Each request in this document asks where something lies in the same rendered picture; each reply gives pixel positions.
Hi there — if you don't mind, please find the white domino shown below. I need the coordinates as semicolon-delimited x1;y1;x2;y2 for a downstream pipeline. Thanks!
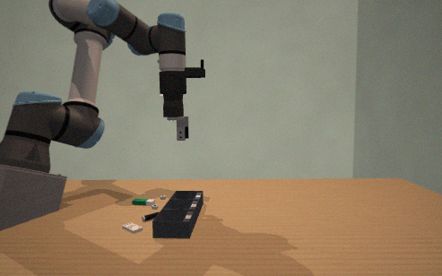
122;222;143;233

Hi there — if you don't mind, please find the dark grey rack of three bins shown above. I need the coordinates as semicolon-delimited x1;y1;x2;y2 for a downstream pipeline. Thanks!
152;191;204;238

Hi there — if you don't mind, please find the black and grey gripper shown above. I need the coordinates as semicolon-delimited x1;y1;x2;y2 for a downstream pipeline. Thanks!
157;54;205;141

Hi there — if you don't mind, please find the green and white eraser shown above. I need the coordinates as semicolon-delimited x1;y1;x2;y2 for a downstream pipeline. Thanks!
132;199;155;206

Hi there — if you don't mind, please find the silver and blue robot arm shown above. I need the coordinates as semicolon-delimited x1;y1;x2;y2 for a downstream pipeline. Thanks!
0;0;186;173

